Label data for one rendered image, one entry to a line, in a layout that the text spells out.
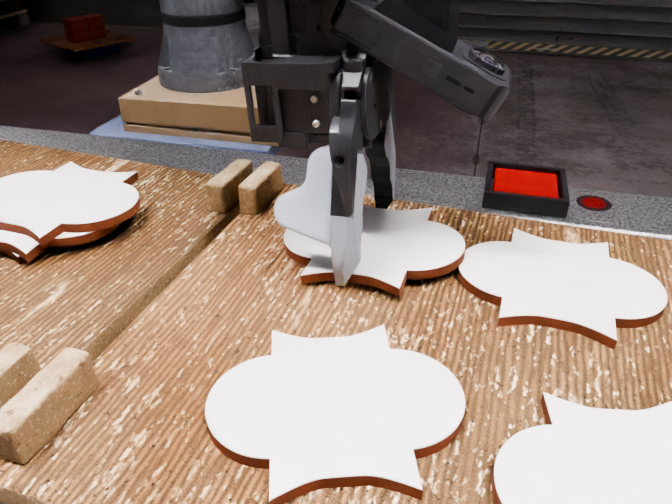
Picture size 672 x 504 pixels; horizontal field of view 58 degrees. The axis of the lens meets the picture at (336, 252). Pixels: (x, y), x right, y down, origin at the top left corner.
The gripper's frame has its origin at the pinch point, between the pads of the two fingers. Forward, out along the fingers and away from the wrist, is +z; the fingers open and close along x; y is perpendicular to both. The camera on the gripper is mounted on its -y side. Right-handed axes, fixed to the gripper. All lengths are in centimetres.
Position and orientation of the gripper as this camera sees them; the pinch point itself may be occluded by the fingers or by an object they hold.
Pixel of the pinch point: (372, 239)
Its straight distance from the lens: 45.4
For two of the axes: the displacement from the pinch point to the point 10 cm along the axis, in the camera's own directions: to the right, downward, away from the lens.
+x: -3.1, 5.0, -8.1
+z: 0.6, 8.6, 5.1
